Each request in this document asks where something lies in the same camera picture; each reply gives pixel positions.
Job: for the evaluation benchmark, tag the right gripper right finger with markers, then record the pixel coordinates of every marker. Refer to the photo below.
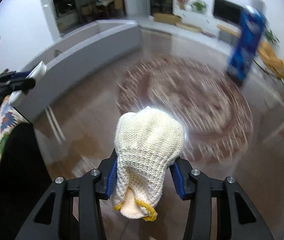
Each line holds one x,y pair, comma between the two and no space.
237,216

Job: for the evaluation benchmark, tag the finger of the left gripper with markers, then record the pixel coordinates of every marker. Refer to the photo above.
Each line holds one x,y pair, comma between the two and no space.
5,76
16,85

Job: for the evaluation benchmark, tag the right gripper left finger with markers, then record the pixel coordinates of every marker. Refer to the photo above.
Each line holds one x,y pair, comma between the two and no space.
70,208

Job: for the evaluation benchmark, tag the cardboard box on floor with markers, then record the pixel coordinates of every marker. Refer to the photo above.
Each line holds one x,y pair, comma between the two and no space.
167,18

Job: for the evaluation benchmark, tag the yellow lounge chair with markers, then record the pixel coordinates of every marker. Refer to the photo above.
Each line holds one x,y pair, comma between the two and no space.
270,59

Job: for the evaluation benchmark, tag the blue patterned tall can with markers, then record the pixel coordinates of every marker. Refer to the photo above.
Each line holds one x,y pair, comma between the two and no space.
252,23

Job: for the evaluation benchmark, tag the flower vase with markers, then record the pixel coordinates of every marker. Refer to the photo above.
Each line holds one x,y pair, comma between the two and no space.
182,3

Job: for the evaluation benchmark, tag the wooden bench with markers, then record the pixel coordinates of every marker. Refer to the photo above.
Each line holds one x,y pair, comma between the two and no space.
223,29

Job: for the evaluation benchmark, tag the green potted plant right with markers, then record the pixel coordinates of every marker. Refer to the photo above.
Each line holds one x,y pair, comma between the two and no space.
270,37

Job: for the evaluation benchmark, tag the green potted plant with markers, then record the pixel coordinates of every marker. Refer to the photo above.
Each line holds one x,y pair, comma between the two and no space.
199,6
270,37

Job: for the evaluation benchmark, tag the green potted plant left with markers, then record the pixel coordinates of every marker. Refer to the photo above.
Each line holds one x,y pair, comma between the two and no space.
199,6

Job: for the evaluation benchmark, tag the black television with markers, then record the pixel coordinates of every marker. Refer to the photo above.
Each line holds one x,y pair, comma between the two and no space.
227,11

